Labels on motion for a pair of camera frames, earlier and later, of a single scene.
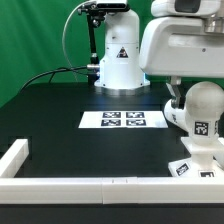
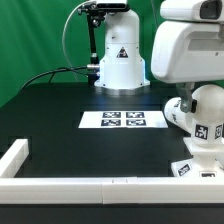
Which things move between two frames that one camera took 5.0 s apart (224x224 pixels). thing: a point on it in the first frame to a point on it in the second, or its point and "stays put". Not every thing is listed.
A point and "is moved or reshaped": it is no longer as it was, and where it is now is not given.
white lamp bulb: (204, 104) is moved or reshaped
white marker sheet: (122, 119) stays put
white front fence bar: (113, 190) stays put
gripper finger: (174, 86) to (187, 104)
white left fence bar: (14, 158) stays put
